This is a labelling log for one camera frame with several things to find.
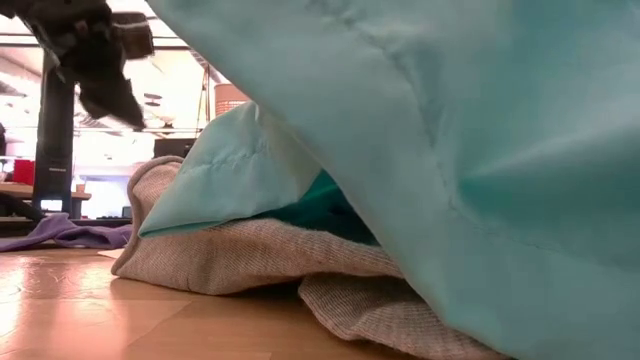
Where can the red box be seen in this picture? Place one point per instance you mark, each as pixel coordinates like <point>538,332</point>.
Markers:
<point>23,171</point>

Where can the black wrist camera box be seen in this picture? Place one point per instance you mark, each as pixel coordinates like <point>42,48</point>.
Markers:
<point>135,35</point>

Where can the light teal garment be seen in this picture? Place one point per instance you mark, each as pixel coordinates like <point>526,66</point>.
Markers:
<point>500,150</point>

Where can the wooden desk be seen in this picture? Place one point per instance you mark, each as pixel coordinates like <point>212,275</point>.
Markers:
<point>30,191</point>

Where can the purple garment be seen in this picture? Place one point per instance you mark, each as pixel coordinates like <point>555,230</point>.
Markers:
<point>65,232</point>

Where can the dark green garment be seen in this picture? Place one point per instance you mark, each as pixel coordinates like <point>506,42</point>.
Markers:
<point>325,210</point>

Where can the orange slatted basket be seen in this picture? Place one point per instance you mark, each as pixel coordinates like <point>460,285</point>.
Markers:
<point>227,97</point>

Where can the orange cup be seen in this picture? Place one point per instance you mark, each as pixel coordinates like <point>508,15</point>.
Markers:
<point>80,187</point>

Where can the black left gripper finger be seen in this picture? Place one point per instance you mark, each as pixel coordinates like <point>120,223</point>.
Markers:
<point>117,107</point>

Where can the black monitor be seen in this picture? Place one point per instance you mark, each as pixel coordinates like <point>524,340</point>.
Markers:
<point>172,148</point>

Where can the beige knit garment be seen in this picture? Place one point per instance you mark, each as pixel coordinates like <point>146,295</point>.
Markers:
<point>260,260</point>

